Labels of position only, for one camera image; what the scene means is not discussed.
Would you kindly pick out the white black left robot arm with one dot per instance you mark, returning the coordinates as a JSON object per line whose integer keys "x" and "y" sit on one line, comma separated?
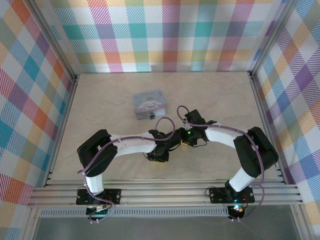
{"x": 135, "y": 147}

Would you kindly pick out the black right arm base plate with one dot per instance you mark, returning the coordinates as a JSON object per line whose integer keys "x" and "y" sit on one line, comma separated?
{"x": 217, "y": 195}

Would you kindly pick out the small blue padlock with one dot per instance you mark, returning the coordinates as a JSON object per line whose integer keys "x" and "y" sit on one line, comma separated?
{"x": 151, "y": 115}

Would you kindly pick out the aluminium frame post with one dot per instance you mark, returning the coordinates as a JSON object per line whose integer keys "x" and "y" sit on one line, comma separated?
{"x": 57, "y": 45}
{"x": 270, "y": 37}

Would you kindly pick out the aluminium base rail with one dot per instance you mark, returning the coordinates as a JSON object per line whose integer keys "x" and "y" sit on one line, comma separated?
{"x": 162, "y": 192}

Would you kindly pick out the light blue cartoon tin box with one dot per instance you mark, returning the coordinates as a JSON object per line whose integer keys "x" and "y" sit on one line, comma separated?
{"x": 147, "y": 101}

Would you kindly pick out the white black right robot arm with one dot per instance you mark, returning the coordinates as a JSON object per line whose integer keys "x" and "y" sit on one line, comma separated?
{"x": 220, "y": 136}

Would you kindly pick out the aluminium side rail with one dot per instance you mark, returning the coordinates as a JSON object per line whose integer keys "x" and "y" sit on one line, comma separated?
{"x": 62, "y": 130}
{"x": 265, "y": 125}

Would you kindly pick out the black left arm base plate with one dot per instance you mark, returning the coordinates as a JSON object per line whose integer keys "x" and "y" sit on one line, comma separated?
{"x": 115, "y": 195}

